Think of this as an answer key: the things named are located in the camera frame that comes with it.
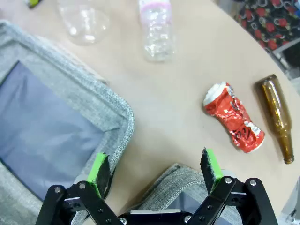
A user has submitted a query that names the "grey fabric basket marked Plastic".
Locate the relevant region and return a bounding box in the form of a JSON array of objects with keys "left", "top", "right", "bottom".
[{"left": 0, "top": 20, "right": 135, "bottom": 225}]

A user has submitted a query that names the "black red-rose floral skirt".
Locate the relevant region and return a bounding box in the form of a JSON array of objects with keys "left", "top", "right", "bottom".
[{"left": 236, "top": 0, "right": 300, "bottom": 51}]

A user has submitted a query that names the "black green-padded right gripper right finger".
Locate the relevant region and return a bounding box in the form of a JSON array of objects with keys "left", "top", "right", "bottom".
[{"left": 187, "top": 147, "right": 279, "bottom": 225}]

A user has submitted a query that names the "pink-label clear plastic bottle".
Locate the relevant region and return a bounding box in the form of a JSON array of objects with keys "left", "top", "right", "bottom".
[{"left": 138, "top": 0, "right": 176, "bottom": 63}]

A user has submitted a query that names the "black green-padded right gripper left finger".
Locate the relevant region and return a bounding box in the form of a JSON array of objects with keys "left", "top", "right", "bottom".
[{"left": 35, "top": 152, "right": 120, "bottom": 225}]

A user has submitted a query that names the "grey fabric basket marked Can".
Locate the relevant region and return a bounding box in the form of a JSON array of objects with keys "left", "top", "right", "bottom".
[{"left": 118, "top": 163, "right": 243, "bottom": 225}]

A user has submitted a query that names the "black drink can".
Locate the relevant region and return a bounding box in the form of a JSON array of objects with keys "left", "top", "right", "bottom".
[{"left": 27, "top": 0, "right": 45, "bottom": 9}]

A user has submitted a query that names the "brown glass beer bottle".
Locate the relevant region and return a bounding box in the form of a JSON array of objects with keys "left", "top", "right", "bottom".
[{"left": 255, "top": 74, "right": 295, "bottom": 165}]

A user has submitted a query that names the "crushed red soda can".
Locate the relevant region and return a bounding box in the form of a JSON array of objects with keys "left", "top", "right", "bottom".
[{"left": 202, "top": 81, "right": 266, "bottom": 154}]

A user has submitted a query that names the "clear crushed plastic bottle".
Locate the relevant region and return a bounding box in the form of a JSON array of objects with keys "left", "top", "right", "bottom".
[{"left": 56, "top": 0, "right": 111, "bottom": 46}]

